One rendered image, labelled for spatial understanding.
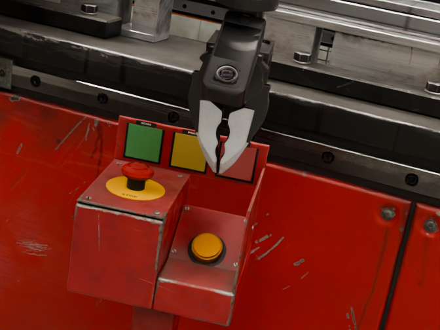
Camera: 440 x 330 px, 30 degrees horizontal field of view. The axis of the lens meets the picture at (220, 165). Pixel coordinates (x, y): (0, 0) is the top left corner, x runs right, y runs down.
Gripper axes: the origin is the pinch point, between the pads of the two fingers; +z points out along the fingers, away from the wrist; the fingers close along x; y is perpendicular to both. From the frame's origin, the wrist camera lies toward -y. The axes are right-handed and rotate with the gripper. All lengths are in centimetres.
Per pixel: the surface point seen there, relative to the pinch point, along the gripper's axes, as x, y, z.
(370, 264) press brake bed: -22.0, 19.7, 19.7
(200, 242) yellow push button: 0.8, 0.9, 11.2
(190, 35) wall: 85, 461, 118
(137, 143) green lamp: 12.0, 9.8, 3.8
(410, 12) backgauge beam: -23, 62, -8
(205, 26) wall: 75, 460, 110
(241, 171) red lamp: -2.0, 9.7, 4.8
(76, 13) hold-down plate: 31, 39, -3
